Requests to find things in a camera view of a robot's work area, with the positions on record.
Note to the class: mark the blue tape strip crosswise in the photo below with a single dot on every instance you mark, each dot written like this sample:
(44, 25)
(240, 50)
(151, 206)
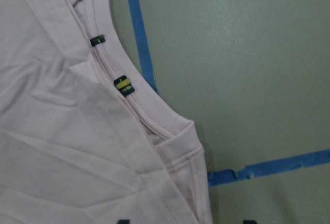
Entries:
(269, 168)

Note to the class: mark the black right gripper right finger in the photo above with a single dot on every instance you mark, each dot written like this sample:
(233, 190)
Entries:
(248, 221)

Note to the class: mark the blue tape strip lengthwise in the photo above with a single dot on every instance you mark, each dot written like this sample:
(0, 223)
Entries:
(142, 43)

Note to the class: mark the pink Snoopy t-shirt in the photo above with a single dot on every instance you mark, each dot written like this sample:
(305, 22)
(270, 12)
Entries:
(84, 138)

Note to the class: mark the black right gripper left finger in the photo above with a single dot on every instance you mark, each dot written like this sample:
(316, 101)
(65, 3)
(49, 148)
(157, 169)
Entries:
(123, 221)

